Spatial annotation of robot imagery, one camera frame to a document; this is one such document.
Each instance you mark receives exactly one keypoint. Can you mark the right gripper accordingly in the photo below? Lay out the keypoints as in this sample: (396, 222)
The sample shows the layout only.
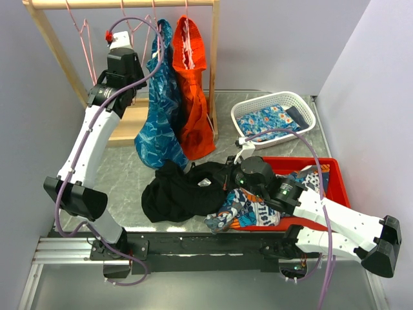
(230, 168)

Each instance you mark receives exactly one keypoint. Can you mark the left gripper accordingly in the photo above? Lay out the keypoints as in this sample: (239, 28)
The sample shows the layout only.
(138, 68)

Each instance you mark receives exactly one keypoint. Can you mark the pink wire hanger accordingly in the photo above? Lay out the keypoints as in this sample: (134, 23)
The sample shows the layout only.
(86, 44)
(151, 18)

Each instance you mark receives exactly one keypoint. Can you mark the black shorts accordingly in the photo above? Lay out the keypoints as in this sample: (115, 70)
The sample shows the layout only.
(176, 196)

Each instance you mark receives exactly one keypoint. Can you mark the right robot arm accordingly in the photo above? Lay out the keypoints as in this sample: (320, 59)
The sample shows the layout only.
(372, 241)

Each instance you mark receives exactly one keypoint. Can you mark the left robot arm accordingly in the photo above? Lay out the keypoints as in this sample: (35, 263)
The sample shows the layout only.
(72, 190)

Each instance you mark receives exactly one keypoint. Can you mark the pink hanger under blue shorts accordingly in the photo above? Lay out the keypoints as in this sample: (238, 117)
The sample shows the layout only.
(157, 35)

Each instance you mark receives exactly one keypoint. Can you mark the pink hanger under orange shorts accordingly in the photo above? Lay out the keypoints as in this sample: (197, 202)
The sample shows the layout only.
(187, 44)

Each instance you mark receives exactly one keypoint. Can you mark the orange shorts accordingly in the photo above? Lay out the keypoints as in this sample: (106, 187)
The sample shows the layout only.
(196, 137)

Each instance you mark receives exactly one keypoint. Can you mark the blue patterned shorts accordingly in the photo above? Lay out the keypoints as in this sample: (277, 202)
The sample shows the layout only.
(158, 141)

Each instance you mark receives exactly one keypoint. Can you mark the blue floral cloth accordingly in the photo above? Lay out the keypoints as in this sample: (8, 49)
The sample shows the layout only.
(265, 119)

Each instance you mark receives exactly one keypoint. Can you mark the dark navy cloth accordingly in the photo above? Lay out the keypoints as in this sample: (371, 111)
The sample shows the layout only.
(297, 117)

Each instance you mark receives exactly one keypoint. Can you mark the white plastic basket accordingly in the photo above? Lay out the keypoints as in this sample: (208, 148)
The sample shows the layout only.
(276, 136)

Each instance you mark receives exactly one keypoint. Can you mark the red plastic tray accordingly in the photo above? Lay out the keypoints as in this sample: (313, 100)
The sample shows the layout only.
(336, 190)

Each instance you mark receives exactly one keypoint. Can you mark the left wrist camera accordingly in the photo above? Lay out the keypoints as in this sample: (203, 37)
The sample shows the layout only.
(120, 40)

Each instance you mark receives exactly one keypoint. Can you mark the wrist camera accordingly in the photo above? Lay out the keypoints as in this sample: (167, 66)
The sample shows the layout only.
(246, 147)
(120, 40)

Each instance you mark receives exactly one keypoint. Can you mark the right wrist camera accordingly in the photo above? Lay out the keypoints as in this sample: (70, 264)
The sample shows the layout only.
(246, 147)

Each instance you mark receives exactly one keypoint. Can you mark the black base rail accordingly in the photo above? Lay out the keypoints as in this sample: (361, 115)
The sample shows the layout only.
(158, 252)

